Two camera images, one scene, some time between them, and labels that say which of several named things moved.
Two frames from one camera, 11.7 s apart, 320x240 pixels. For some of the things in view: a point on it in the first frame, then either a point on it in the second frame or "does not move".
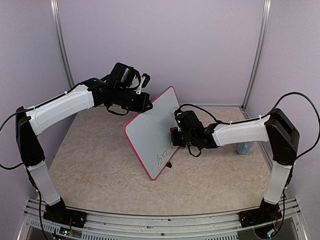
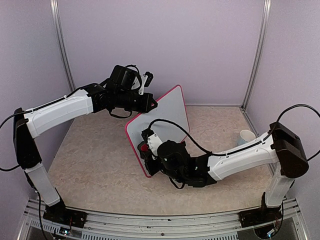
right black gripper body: (176, 141) to (151, 169)
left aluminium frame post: (55, 11) does not move
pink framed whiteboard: (149, 132) does not move
